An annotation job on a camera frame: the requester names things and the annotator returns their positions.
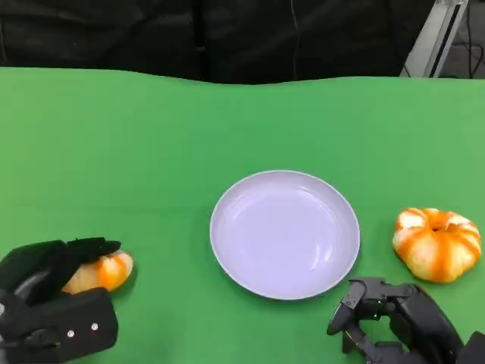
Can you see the lilac plate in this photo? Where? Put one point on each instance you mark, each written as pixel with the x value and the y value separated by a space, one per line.
pixel 284 235

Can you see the silver aluminium frame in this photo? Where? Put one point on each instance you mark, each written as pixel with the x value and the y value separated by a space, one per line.
pixel 435 38

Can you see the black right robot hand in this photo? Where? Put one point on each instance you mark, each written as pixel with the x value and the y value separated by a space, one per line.
pixel 413 322

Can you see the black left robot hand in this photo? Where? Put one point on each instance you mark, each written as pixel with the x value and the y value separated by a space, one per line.
pixel 41 261

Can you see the green table cloth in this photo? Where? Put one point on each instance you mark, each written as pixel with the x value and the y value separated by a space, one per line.
pixel 151 151

